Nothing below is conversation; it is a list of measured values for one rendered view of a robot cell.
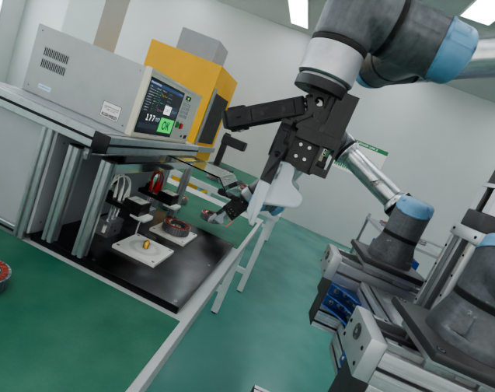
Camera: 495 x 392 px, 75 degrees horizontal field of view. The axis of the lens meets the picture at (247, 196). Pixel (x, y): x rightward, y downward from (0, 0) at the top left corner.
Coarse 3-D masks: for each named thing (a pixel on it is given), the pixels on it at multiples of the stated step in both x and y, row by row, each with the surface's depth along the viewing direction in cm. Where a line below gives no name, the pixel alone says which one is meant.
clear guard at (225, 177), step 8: (184, 160) 125; (200, 160) 143; (200, 168) 123; (208, 168) 130; (216, 168) 139; (216, 176) 121; (224, 176) 127; (232, 176) 140; (224, 184) 122; (232, 192) 130
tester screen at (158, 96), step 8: (152, 80) 93; (152, 88) 95; (160, 88) 99; (168, 88) 104; (152, 96) 97; (160, 96) 101; (168, 96) 106; (176, 96) 112; (144, 104) 94; (152, 104) 99; (160, 104) 103; (168, 104) 108; (176, 104) 114; (144, 112) 96; (152, 112) 101; (160, 112) 106; (144, 120) 98; (160, 120) 108; (136, 128) 96; (144, 128) 100
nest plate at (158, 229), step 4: (160, 224) 132; (152, 228) 125; (156, 228) 126; (160, 228) 128; (152, 232) 124; (156, 232) 124; (160, 232) 124; (164, 232) 126; (164, 236) 123; (168, 236) 123; (172, 236) 124; (176, 236) 126; (184, 236) 129; (188, 236) 131; (192, 236) 132; (196, 236) 136; (172, 240) 123; (176, 240) 123; (180, 240) 124; (184, 240) 125; (188, 240) 127; (180, 244) 122; (184, 244) 123
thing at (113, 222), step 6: (102, 216) 106; (102, 222) 104; (108, 222) 104; (114, 222) 106; (120, 222) 110; (96, 228) 105; (102, 228) 105; (108, 228) 104; (114, 228) 107; (120, 228) 112; (102, 234) 105; (108, 234) 105; (114, 234) 109
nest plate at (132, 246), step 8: (120, 240) 105; (128, 240) 107; (136, 240) 109; (144, 240) 111; (152, 240) 114; (120, 248) 100; (128, 248) 102; (136, 248) 104; (152, 248) 108; (160, 248) 111; (168, 248) 113; (136, 256) 99; (144, 256) 101; (152, 256) 103; (160, 256) 105; (168, 256) 109; (152, 264) 99
